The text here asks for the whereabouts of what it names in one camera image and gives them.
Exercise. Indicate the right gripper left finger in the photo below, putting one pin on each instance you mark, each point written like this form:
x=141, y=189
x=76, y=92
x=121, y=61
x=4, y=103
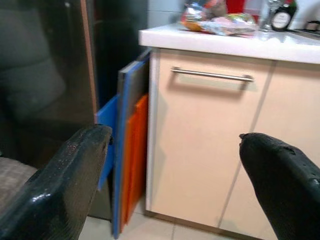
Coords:
x=62, y=180

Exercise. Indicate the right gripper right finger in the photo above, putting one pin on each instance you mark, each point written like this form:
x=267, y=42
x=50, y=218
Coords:
x=282, y=180

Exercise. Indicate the small blue board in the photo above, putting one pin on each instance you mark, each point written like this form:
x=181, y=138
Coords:
x=107, y=117

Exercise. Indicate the orange plastic board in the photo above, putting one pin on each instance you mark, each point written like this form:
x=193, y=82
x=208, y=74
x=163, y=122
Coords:
x=136, y=150

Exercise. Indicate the dark glossy door panel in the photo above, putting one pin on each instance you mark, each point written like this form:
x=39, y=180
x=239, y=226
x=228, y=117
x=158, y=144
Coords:
x=37, y=62

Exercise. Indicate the grey board with blue edge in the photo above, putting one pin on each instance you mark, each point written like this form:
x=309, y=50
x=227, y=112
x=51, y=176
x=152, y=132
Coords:
x=135, y=82

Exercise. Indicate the stainless steel hob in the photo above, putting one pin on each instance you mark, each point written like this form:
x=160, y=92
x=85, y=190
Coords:
x=312, y=25

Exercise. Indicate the dark bottle with white label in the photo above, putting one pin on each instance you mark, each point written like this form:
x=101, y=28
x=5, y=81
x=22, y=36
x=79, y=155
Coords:
x=281, y=18

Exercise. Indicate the clear glass vessel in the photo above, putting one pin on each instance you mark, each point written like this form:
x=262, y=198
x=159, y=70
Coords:
x=268, y=17

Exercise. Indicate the clear multicolour snack bag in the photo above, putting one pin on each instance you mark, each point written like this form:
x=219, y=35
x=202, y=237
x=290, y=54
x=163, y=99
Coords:
x=232, y=23

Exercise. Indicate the red box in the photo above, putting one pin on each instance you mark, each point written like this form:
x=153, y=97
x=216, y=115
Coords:
x=240, y=6

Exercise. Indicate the orange silver snack bag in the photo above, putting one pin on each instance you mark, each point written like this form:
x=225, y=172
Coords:
x=192, y=15

